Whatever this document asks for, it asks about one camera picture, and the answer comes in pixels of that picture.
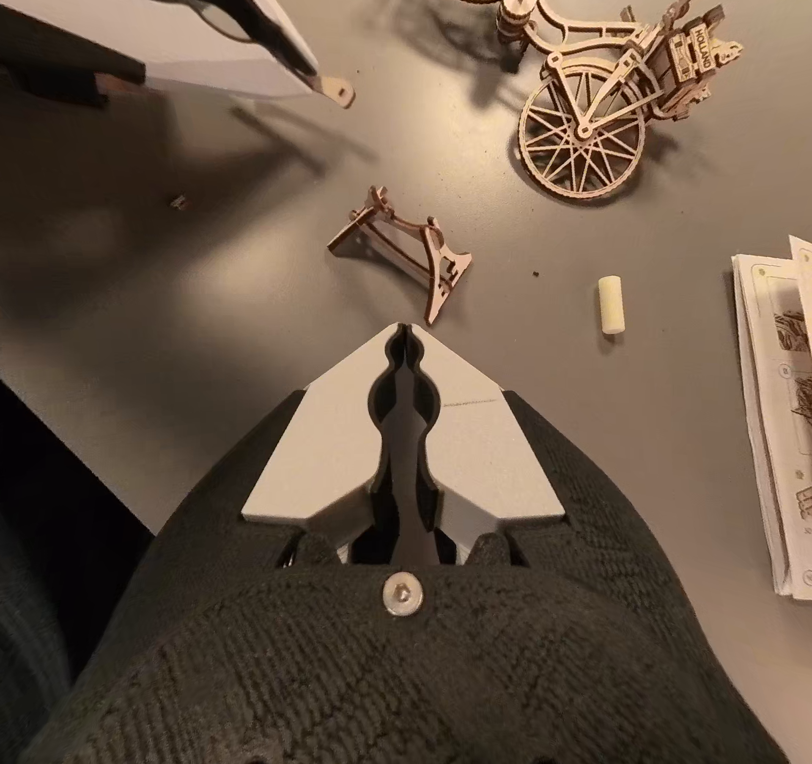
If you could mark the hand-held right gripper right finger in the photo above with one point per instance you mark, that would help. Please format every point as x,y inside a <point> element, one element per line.
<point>501,459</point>

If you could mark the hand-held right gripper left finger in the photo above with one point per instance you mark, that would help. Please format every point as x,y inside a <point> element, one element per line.
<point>304,459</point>

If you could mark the small wooden part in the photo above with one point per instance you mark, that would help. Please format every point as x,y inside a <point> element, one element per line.
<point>336,90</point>

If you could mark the small wooden model stand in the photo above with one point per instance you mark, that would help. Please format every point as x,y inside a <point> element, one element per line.
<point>438,269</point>

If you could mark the wooden bicycle model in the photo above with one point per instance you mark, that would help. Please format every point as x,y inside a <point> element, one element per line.
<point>688,57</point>

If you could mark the pale wax stick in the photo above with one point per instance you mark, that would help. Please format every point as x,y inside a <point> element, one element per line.
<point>611,304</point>

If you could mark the white instruction booklet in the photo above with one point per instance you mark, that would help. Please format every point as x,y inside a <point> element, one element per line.
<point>780,459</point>

